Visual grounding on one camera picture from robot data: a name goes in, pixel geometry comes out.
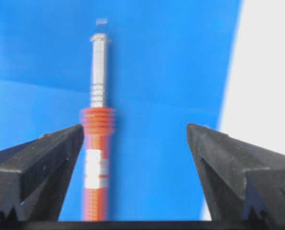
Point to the orange handled soldering iron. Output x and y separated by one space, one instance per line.
98 124

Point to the large white foam board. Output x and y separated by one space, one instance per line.
253 97

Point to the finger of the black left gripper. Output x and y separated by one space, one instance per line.
34 176
240 181

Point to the blue table cloth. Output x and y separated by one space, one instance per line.
168 62

